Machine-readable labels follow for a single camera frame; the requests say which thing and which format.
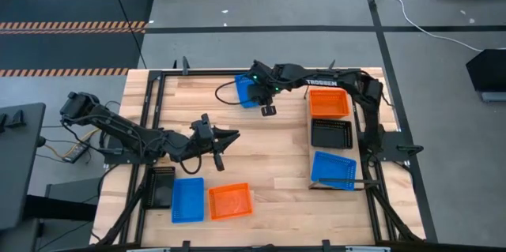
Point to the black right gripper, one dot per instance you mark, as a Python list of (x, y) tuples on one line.
[(269, 78)]

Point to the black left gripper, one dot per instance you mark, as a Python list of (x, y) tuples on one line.
[(203, 141)]

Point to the blue plastic basket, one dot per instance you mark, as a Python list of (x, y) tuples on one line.
[(187, 200), (241, 94), (334, 169)]

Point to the orange plastic basket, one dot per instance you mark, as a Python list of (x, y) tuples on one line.
[(330, 104), (231, 202)]

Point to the black plastic basket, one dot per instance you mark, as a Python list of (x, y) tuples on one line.
[(159, 190), (331, 133)]

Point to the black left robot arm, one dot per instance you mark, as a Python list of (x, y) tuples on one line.
[(118, 125)]

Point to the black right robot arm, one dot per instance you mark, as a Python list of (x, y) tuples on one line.
[(340, 80)]

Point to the wooden shelf with black legs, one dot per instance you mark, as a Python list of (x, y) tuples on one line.
[(352, 153)]

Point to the silver aluminium bar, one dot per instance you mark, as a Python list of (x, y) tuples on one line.
[(367, 249), (148, 250)]

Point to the black power adapter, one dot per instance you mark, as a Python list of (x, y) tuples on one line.
[(77, 152)]

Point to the dark desk base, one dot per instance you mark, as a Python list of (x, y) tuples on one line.
[(63, 204)]

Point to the black hazard-striped floor mat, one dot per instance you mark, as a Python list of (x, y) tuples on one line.
[(59, 46)]

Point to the black desk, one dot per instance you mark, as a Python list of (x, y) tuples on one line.
[(20, 165)]

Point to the black desk clamp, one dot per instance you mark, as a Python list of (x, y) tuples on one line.
[(3, 121), (16, 119)]

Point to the black floor-standing equipment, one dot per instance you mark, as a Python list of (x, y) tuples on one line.
[(490, 70)]

